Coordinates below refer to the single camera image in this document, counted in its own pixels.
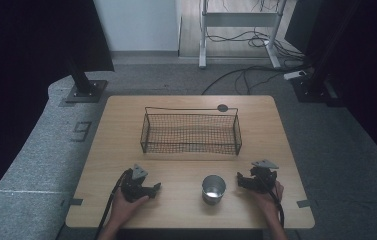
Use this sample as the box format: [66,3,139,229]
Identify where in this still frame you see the dark curtain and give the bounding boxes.
[284,0,377,178]
[0,0,115,221]

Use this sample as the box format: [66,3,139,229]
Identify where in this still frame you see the bundle of black floor cables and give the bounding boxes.
[201,0,314,96]

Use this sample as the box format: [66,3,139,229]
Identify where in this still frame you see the silver metal cup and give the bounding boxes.
[201,174,227,206]

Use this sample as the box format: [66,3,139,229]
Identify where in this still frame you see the black stand with base plate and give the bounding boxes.
[64,49,109,104]
[290,0,364,105]

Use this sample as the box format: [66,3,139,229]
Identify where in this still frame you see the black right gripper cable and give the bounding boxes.
[257,173,286,229]

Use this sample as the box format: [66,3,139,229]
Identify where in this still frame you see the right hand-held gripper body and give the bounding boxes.
[249,158,280,195]

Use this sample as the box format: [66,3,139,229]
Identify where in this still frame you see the person's right hand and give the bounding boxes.
[254,180,285,218]

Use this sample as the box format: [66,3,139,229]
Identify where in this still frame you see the grey tape floor mark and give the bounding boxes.
[71,121,93,143]

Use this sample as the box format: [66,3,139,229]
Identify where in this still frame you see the person's left hand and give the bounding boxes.
[109,189,151,229]

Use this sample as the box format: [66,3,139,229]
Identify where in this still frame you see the white metal desk frame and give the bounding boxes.
[198,0,289,70]

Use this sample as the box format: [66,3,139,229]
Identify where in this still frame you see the black wire mesh basket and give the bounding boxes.
[139,106,243,156]

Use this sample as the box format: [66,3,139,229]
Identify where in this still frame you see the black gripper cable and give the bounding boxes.
[257,173,286,229]
[94,168,134,240]

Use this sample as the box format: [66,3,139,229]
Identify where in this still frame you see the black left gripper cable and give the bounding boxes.
[94,168,134,240]

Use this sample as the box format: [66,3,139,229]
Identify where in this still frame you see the white power strip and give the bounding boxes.
[282,70,308,81]

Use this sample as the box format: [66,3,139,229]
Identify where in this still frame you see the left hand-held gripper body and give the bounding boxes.
[120,163,150,203]

